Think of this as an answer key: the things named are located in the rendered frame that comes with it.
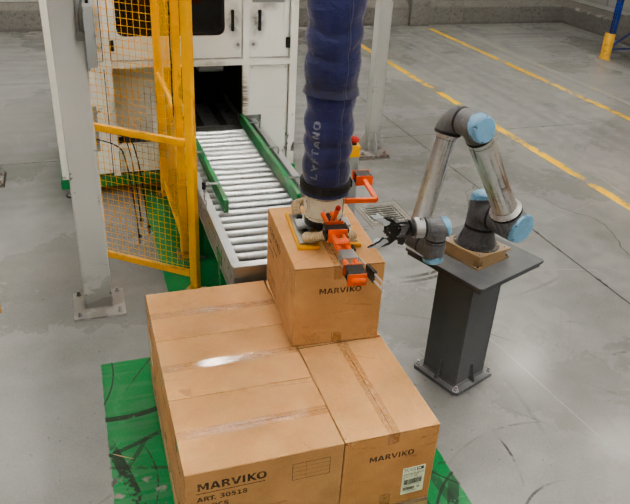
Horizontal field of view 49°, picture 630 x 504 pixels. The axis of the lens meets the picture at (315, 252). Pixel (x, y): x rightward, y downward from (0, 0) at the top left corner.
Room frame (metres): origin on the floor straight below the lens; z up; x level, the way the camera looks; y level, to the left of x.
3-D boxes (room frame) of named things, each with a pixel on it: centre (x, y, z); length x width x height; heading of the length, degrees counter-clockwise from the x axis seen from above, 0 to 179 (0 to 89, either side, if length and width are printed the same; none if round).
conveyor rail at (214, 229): (4.15, 0.79, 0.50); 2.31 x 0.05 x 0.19; 20
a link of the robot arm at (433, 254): (2.70, -0.52, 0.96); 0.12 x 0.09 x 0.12; 33
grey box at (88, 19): (3.55, 1.20, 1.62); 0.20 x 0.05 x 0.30; 20
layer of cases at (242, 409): (2.44, 0.14, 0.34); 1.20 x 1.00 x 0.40; 20
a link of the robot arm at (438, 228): (2.69, -0.52, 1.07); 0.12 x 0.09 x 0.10; 103
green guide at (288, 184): (4.69, 0.35, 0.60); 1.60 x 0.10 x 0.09; 20
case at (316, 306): (2.83, -0.03, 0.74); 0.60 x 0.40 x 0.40; 16
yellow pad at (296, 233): (2.82, 0.07, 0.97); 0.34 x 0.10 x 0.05; 13
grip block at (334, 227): (2.60, -0.08, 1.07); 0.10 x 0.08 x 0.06; 103
